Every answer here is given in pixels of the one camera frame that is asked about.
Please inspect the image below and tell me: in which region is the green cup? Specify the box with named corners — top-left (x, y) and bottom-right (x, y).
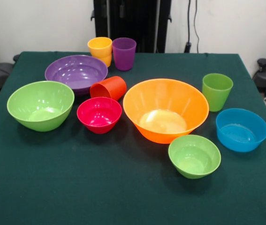
top-left (202, 73), bottom-right (234, 113)

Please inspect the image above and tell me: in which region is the dark green table cloth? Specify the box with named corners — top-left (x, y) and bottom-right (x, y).
top-left (0, 51), bottom-right (266, 225)

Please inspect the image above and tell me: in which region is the purple cup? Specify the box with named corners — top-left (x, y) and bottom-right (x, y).
top-left (112, 37), bottom-right (137, 72)

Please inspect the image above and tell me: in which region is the red-orange cup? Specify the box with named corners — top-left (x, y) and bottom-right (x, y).
top-left (90, 75), bottom-right (127, 101)

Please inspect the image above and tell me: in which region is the yellow cup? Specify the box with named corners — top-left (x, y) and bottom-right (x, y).
top-left (87, 37), bottom-right (113, 68)

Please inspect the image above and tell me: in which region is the pink bowl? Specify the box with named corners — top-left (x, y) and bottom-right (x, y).
top-left (76, 97), bottom-right (123, 135)

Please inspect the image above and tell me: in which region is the large green bowl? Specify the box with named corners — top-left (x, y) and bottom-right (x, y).
top-left (7, 81), bottom-right (75, 132)

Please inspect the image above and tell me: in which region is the black wall cable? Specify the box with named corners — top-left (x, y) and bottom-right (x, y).
top-left (184, 0), bottom-right (200, 54)

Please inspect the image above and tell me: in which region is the purple bowl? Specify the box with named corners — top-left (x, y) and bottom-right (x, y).
top-left (44, 54), bottom-right (109, 96)

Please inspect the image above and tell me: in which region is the small green bowl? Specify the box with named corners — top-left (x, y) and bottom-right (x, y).
top-left (168, 134), bottom-right (222, 180)

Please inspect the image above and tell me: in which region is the large orange bowl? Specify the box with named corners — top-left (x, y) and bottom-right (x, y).
top-left (122, 78), bottom-right (210, 144)

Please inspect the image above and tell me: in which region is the blue bowl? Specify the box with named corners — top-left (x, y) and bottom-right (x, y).
top-left (215, 108), bottom-right (266, 153)

